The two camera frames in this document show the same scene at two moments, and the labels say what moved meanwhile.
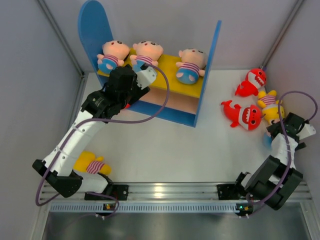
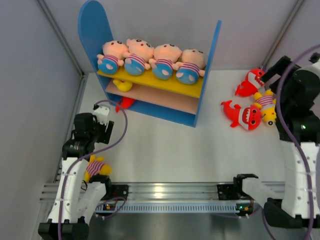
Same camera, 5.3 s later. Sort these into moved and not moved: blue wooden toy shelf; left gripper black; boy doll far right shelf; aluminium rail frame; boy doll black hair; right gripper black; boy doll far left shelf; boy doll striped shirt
Moved: boy doll black hair; left gripper black; boy doll striped shirt; right gripper black
Not moved: blue wooden toy shelf; aluminium rail frame; boy doll far right shelf; boy doll far left shelf
